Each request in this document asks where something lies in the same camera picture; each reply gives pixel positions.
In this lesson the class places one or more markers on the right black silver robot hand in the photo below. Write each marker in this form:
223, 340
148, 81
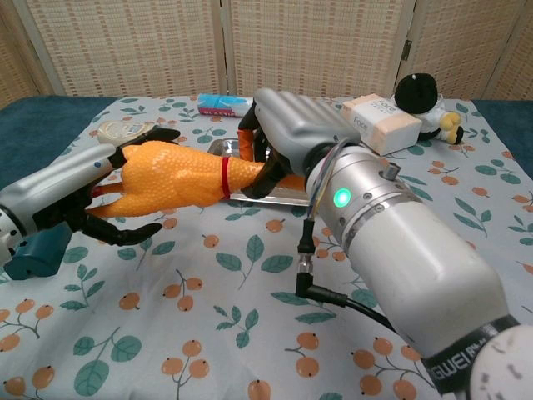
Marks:
304, 121

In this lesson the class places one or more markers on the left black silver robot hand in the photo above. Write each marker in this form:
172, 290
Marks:
62, 175

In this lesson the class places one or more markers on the yellow rubber chicken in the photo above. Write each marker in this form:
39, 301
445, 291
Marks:
175, 179

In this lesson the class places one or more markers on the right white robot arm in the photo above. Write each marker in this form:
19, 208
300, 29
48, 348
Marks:
416, 250

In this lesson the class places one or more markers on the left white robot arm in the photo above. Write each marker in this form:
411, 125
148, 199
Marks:
6, 237

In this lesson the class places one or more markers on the rectangular metal tray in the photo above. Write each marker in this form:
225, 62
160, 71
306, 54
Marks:
270, 200

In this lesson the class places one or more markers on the plush toy with black hat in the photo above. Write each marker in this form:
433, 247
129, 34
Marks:
416, 93

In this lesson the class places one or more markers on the cream mayonnaise squeeze bottle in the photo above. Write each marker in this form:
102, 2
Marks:
121, 130

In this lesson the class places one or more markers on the woven folding screen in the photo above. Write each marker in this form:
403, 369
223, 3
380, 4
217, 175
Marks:
312, 46

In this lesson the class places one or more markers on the teal cylinder with holes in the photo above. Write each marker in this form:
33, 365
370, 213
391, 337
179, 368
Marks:
39, 254

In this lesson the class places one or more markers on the white pink tissue box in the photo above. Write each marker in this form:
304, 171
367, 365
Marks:
387, 125

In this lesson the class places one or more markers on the floral printed tablecloth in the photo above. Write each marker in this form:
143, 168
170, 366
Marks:
208, 312

